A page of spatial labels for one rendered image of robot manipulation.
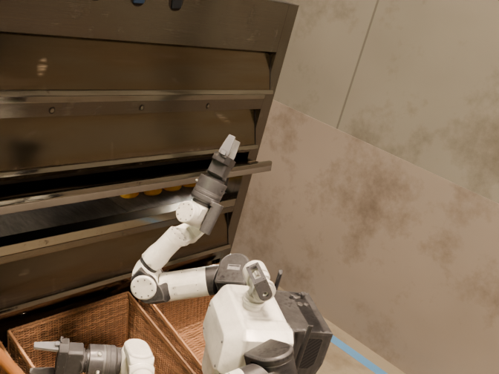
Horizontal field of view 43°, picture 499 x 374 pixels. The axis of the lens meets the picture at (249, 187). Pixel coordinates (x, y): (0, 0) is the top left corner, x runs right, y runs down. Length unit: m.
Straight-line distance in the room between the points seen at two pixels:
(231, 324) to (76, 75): 0.94
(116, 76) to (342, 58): 2.39
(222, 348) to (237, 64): 1.34
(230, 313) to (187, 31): 1.10
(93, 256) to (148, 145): 0.48
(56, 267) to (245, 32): 1.17
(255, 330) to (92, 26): 1.07
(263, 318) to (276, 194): 3.03
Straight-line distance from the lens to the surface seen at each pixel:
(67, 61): 2.08
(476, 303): 4.04
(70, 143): 2.18
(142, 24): 2.21
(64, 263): 2.44
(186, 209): 1.83
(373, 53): 4.21
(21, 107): 2.03
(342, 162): 4.31
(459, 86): 3.93
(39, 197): 2.01
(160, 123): 2.44
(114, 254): 2.58
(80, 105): 2.15
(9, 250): 2.25
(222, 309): 1.73
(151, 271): 1.93
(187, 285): 1.91
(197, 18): 2.38
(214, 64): 2.53
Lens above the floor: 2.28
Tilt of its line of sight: 20 degrees down
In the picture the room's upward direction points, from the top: 16 degrees clockwise
